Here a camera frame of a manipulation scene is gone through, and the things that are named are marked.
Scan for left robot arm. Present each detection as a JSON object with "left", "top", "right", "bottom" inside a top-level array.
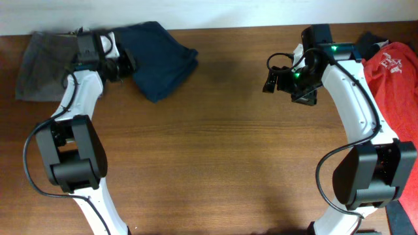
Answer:
[{"left": 23, "top": 50, "right": 137, "bottom": 234}]

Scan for folded grey shorts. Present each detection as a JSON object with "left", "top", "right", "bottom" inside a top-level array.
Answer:
[{"left": 15, "top": 31, "right": 83, "bottom": 102}]

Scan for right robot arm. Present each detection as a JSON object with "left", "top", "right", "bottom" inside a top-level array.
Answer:
[{"left": 263, "top": 43, "right": 417, "bottom": 234}]

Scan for navy blue shorts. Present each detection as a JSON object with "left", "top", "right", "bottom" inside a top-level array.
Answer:
[{"left": 113, "top": 22, "right": 199, "bottom": 103}]

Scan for red printed t-shirt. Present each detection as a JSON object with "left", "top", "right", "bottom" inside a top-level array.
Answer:
[{"left": 361, "top": 41, "right": 418, "bottom": 225}]

